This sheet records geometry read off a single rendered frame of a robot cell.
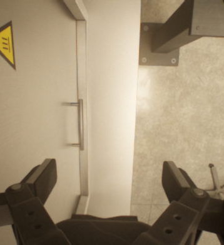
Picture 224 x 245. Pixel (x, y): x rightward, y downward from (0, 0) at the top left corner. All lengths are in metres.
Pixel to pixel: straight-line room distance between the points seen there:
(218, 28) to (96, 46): 0.34
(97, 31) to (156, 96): 0.93
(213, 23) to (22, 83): 0.47
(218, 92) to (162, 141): 0.59
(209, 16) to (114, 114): 0.38
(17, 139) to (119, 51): 0.45
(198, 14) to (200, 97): 1.08
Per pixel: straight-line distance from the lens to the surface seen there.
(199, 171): 1.78
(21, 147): 0.26
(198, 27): 0.54
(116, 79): 0.60
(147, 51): 1.42
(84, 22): 0.60
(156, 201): 1.83
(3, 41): 0.24
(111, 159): 0.67
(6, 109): 0.23
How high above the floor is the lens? 1.40
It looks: 76 degrees down
